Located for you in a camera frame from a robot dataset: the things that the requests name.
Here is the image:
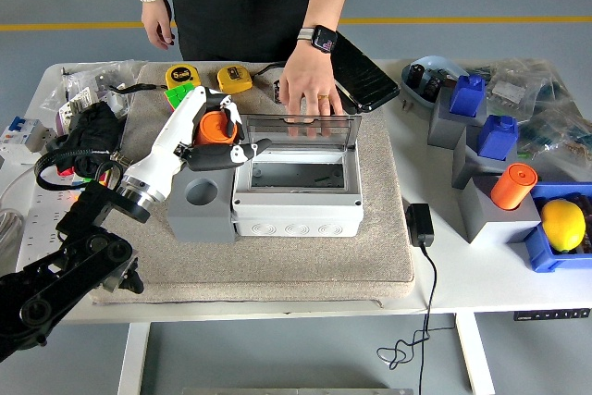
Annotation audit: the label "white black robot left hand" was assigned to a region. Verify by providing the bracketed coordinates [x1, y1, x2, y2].
[120, 85, 273, 193]

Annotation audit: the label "yellow tape measure round label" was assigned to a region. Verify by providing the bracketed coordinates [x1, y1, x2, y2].
[165, 64, 204, 91]

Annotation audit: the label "white cable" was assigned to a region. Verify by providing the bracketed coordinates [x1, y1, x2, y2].
[0, 167, 34, 198]

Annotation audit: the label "blue plastic bin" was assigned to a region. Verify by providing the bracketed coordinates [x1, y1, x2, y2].
[523, 181, 592, 274]

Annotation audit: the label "person's left hand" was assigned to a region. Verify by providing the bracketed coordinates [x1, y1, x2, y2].
[278, 44, 346, 140]

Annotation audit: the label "white power strip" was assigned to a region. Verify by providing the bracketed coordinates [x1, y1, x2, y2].
[0, 144, 93, 271]

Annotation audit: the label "black cloth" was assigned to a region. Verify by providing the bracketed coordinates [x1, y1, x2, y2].
[45, 102, 129, 179]

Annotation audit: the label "person's right hand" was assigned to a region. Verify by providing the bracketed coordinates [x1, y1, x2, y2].
[141, 0, 178, 52]

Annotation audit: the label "white circuit breaker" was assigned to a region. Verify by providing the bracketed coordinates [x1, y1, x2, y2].
[0, 116, 55, 154]

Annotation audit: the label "black adapter cord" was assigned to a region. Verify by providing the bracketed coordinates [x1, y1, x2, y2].
[376, 244, 457, 395]

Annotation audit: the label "black power adapter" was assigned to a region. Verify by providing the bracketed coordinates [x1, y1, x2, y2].
[405, 203, 436, 248]

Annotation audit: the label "clear bags of components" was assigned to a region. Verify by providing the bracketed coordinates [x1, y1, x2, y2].
[469, 57, 592, 183]

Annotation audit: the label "rubik's cube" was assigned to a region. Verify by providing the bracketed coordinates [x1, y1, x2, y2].
[162, 84, 186, 114]
[71, 171, 112, 191]

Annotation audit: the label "clear bags of parts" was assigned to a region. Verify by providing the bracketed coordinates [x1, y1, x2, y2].
[41, 59, 149, 128]

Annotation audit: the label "black table control panel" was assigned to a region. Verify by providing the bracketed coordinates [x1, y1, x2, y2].
[512, 307, 592, 322]

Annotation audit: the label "white junction box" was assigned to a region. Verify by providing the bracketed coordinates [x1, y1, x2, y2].
[229, 142, 365, 238]

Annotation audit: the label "smartwatch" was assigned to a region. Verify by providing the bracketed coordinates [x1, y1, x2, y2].
[296, 25, 339, 55]

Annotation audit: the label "grey holder block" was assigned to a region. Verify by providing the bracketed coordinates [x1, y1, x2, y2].
[451, 124, 522, 191]
[460, 175, 543, 245]
[166, 167, 237, 243]
[426, 86, 487, 150]

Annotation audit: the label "grey-brown mat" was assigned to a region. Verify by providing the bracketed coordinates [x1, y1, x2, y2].
[90, 60, 416, 306]

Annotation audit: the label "orange cylinder battery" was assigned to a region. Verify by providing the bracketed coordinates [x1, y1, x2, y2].
[490, 162, 540, 212]
[192, 110, 240, 149]

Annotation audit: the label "white power strip cord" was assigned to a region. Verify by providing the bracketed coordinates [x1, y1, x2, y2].
[0, 208, 25, 248]

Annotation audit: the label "white table leg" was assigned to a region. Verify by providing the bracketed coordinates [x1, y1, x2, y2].
[117, 322, 152, 395]
[454, 313, 496, 395]

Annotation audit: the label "yellow lemon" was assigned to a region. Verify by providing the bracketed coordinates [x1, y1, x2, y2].
[540, 199, 587, 253]

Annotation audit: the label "transparent junction box lid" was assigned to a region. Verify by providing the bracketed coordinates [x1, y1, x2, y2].
[242, 113, 362, 151]

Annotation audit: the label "light blue dish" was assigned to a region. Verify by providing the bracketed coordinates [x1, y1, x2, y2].
[400, 55, 471, 112]

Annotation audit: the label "blue plastic block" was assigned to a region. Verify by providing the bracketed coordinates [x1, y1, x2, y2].
[449, 74, 487, 118]
[476, 114, 520, 161]

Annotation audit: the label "black strap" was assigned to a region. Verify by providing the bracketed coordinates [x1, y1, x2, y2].
[253, 61, 288, 77]

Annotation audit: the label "black lanyard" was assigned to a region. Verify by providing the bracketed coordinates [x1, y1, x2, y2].
[108, 83, 168, 93]

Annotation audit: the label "black glossy case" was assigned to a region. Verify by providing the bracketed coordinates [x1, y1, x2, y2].
[328, 30, 401, 115]

